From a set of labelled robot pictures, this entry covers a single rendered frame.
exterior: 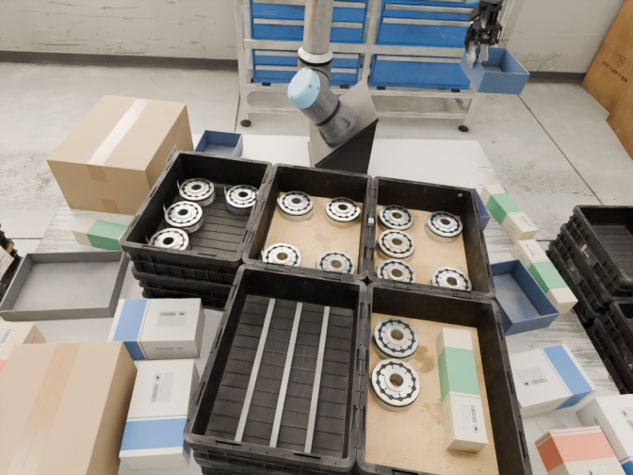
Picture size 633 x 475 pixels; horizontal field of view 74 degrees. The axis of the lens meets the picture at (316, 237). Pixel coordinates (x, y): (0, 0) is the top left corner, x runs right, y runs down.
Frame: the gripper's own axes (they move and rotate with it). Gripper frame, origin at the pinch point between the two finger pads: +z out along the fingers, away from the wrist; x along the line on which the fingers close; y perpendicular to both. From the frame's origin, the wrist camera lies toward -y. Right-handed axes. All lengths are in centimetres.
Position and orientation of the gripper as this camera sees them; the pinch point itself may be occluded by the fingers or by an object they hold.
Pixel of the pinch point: (474, 62)
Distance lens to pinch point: 159.3
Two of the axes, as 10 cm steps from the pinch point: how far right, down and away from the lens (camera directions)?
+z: 0.5, 6.8, 7.3
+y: 0.3, 7.3, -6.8
